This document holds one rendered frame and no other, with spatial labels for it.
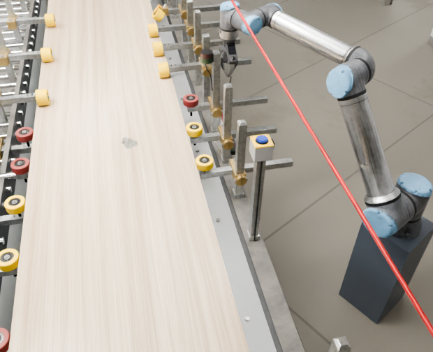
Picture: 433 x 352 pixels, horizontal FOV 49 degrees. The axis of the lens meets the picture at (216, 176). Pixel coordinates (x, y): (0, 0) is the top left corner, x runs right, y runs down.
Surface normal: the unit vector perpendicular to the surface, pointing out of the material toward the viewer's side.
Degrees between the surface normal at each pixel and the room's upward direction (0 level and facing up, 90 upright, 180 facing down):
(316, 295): 0
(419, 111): 0
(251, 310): 0
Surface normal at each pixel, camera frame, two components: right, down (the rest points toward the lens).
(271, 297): 0.01, -0.74
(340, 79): -0.79, 0.32
